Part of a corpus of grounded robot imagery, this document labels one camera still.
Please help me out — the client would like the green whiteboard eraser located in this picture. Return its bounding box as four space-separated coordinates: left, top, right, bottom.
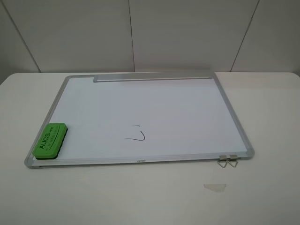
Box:
32 123 68 160

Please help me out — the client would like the aluminium pen tray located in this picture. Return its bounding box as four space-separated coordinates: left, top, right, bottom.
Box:
93 72 213 83

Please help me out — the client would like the left metal hanging clip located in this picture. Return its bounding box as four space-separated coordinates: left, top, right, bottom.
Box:
217 155 228 168

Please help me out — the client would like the metal hanging clip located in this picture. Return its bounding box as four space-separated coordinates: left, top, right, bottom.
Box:
217 155 228 168
227 154 239 168

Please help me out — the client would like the right metal hanging clip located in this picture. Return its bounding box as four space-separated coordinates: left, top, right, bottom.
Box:
227 154 239 168

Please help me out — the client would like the clear tape piece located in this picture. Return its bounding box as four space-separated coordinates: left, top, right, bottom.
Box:
203 184 226 193

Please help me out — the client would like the white whiteboard with aluminium frame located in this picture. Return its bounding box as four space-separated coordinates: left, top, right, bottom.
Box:
24 72 255 168

